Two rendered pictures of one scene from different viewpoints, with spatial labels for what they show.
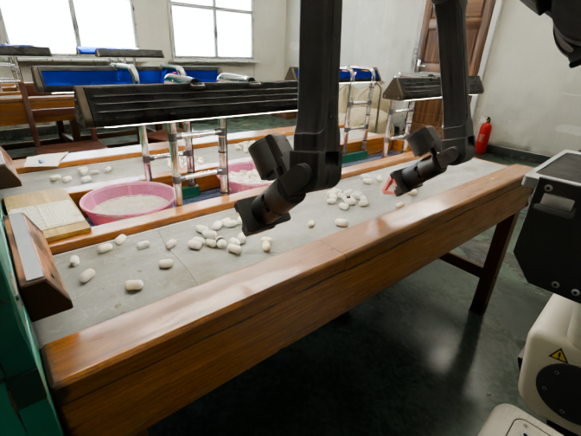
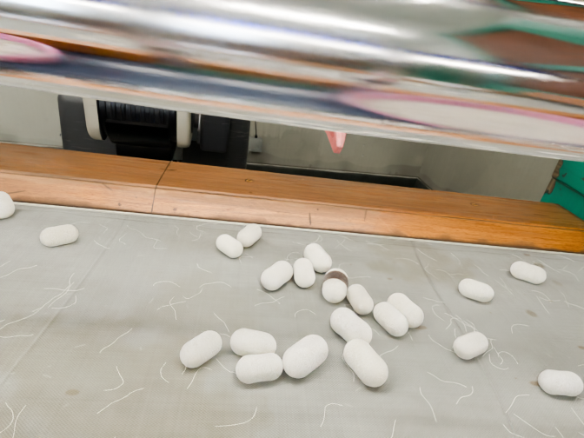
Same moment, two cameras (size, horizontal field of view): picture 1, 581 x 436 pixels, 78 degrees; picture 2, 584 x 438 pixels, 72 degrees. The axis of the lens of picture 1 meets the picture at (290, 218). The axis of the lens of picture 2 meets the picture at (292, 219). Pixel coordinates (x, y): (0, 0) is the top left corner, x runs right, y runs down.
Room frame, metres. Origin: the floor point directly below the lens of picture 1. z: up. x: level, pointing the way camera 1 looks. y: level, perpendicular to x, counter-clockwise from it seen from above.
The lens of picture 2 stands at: (1.05, 0.29, 0.96)
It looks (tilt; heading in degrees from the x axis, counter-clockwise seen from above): 27 degrees down; 212
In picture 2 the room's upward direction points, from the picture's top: 9 degrees clockwise
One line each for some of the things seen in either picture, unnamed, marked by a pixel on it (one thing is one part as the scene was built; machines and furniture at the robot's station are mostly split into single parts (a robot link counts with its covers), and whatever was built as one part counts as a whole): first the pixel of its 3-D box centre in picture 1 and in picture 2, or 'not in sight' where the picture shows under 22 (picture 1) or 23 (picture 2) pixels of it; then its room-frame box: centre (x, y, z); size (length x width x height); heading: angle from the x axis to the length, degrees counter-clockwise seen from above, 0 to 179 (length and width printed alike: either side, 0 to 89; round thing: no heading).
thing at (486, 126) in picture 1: (484, 134); not in sight; (4.83, -2.52, 0.25); 0.18 x 0.14 x 0.49; 135
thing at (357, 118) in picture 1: (361, 126); not in sight; (4.19, -0.77, 0.40); 0.74 x 0.56 x 0.38; 136
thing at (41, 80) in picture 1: (141, 77); not in sight; (1.31, 0.53, 1.08); 0.62 x 0.08 x 0.07; 131
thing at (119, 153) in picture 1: (219, 156); not in sight; (1.80, 0.38, 0.67); 1.81 x 0.12 x 0.19; 131
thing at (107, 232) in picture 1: (314, 190); not in sight; (1.26, -0.08, 0.71); 1.81 x 0.05 x 0.11; 131
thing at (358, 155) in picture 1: (346, 113); not in sight; (1.89, -0.26, 0.90); 0.20 x 0.19 x 0.45; 131
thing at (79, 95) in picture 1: (223, 98); not in sight; (0.89, 0.17, 1.08); 0.62 x 0.08 x 0.07; 131
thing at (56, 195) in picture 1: (44, 213); not in sight; (0.85, 0.65, 0.77); 0.33 x 0.15 x 0.01; 41
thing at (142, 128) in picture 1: (157, 133); not in sight; (1.26, 0.48, 0.90); 0.20 x 0.19 x 0.45; 131
